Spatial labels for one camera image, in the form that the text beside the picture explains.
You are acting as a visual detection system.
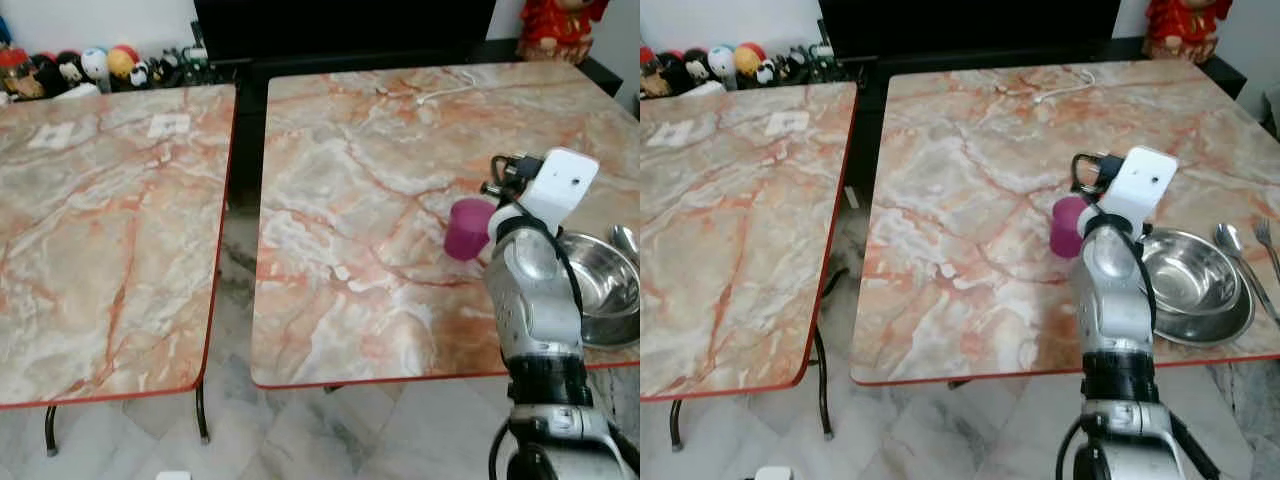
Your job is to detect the magenta plastic cup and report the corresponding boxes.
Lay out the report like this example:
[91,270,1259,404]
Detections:
[1049,195,1092,259]
[444,197,496,263]

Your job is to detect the stainless steel bowl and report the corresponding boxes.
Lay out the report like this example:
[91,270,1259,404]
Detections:
[555,230,641,323]
[1140,228,1247,321]

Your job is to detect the red figurine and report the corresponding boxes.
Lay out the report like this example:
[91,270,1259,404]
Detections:
[1142,0,1234,64]
[516,0,610,65]

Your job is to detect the red hat toy figure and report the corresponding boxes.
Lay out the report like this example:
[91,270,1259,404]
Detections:
[0,48,35,101]
[640,46,669,99]

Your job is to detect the stainless steel fork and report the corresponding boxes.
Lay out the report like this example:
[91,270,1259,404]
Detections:
[1253,218,1280,287]

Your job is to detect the black television screen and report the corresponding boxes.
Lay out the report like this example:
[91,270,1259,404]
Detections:
[818,0,1124,60]

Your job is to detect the black round toy figure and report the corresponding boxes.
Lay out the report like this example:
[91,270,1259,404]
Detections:
[664,52,697,95]
[30,54,63,97]

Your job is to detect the marble folding table with labels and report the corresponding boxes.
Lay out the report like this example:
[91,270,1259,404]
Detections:
[640,80,860,453]
[0,83,239,457]

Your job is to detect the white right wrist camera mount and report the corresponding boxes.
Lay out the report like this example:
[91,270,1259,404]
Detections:
[515,148,601,236]
[1098,146,1180,233]

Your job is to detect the white cable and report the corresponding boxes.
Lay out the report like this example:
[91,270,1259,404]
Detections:
[417,69,480,107]
[1034,67,1099,105]

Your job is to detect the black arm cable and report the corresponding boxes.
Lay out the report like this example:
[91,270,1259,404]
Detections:
[494,213,587,341]
[1086,212,1161,336]

